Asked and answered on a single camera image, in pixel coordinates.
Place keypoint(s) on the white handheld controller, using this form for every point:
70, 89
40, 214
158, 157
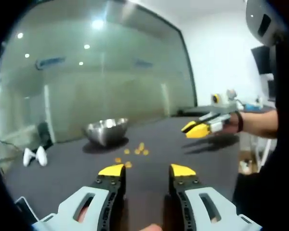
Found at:
42, 156

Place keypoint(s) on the black wristband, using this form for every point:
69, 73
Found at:
240, 121

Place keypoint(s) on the black monitor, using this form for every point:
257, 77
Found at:
261, 60

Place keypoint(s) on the person's right hand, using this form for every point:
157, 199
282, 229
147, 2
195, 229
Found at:
231, 122

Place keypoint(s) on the dark grey table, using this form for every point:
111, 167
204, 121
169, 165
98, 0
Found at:
74, 173

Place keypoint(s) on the person's left hand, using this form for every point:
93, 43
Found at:
152, 228

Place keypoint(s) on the black side table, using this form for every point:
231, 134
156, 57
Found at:
190, 111

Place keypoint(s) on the stainless steel bowl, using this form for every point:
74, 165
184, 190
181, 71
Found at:
106, 131

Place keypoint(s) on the person's black clothing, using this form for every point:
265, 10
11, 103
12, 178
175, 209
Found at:
287, 144

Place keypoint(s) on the orange QQ candies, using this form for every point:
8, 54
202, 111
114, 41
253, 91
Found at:
141, 146

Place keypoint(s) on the grey worn device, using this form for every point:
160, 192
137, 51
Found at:
255, 21

